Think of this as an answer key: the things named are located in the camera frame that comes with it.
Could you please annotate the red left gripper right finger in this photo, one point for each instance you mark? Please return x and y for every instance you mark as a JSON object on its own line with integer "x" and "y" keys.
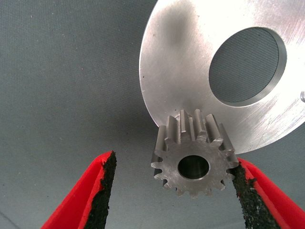
{"x": 269, "y": 205}

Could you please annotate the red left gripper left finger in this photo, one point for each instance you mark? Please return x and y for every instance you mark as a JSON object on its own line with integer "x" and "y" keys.
{"x": 78, "y": 202}

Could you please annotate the small steel planetary gear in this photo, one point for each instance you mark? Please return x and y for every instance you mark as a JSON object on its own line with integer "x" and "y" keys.
{"x": 166, "y": 167}

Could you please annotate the round metal carrier plate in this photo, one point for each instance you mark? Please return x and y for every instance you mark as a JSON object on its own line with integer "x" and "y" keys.
{"x": 178, "y": 71}

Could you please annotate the dark grey table cloth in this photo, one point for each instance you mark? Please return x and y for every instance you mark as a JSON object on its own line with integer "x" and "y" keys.
{"x": 59, "y": 83}

